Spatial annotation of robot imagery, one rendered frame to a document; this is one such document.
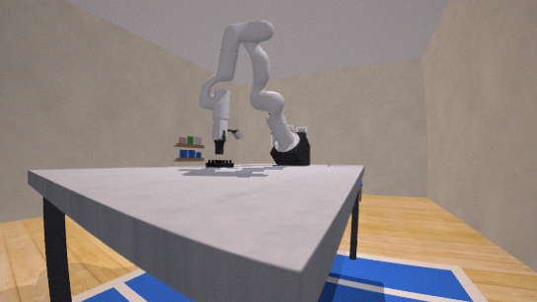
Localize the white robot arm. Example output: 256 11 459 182
199 21 300 152

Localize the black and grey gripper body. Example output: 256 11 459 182
211 119 228 140

